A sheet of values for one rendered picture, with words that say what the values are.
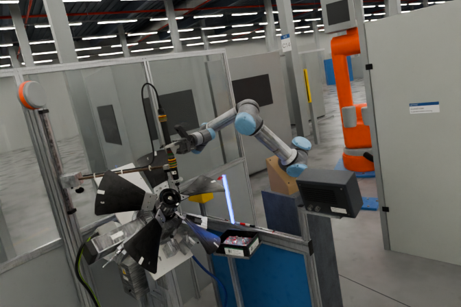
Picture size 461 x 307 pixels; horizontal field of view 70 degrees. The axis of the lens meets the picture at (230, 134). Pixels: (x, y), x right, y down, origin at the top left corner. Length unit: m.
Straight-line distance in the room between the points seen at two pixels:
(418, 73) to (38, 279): 2.91
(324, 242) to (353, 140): 3.15
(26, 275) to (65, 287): 0.25
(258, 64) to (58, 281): 4.68
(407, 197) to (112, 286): 2.40
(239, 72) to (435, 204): 3.73
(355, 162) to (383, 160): 2.26
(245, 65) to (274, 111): 1.03
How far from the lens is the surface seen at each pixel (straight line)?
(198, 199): 2.30
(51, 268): 2.42
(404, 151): 3.04
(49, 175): 2.16
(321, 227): 2.30
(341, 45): 5.34
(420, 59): 2.87
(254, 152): 5.92
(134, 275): 2.15
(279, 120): 6.28
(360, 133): 5.28
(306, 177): 1.66
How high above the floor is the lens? 1.77
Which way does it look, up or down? 9 degrees down
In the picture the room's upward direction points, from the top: 11 degrees counter-clockwise
